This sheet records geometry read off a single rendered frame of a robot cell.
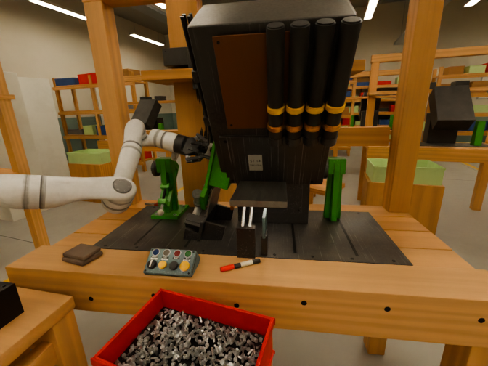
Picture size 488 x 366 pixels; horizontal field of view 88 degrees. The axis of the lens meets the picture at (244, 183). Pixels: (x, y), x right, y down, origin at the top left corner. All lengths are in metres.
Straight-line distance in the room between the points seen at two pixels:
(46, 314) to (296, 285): 0.69
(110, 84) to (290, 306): 1.24
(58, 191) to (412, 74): 1.32
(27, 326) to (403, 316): 0.99
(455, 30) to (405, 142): 10.26
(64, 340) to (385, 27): 11.07
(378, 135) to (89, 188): 1.21
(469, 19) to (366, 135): 10.40
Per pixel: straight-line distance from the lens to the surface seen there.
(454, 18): 11.55
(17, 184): 0.85
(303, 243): 0.97
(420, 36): 1.34
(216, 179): 0.90
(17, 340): 0.91
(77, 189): 0.84
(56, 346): 1.02
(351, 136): 1.34
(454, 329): 0.95
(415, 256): 1.06
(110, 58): 1.46
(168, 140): 1.02
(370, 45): 11.01
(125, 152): 0.99
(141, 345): 0.70
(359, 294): 0.80
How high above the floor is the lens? 1.38
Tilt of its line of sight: 16 degrees down
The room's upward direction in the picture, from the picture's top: 2 degrees counter-clockwise
